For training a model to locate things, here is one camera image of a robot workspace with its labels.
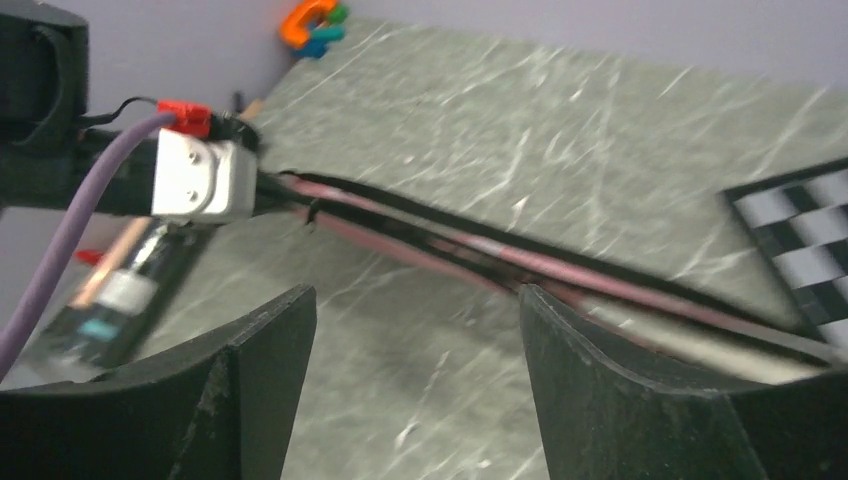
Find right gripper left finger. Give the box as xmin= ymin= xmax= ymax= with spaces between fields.
xmin=1 ymin=285 xmax=317 ymax=479

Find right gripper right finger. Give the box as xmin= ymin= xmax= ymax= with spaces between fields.
xmin=519 ymin=286 xmax=847 ymax=479

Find pink racket bag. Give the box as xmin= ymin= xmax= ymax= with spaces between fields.
xmin=256 ymin=171 xmax=847 ymax=385

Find black shuttlecock tube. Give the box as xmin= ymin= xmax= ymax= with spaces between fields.
xmin=30 ymin=218 xmax=215 ymax=369

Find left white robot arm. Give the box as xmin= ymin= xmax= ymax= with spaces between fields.
xmin=1 ymin=1 xmax=118 ymax=210

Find red clamp knob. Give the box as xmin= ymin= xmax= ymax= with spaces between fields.
xmin=74 ymin=249 xmax=104 ymax=266

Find black white chessboard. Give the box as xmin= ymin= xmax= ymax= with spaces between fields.
xmin=721 ymin=158 xmax=847 ymax=349

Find small wooden brush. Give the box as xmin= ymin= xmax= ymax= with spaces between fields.
xmin=232 ymin=91 xmax=264 ymax=121

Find orange C toy block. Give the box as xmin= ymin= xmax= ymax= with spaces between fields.
xmin=277 ymin=0 xmax=339 ymax=49

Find blue green toy blocks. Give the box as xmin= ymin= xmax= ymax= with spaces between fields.
xmin=288 ymin=1 xmax=349 ymax=59

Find beige handle tool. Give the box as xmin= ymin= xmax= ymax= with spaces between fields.
xmin=68 ymin=217 xmax=152 ymax=309

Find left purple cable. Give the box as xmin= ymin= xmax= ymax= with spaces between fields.
xmin=0 ymin=111 xmax=179 ymax=382

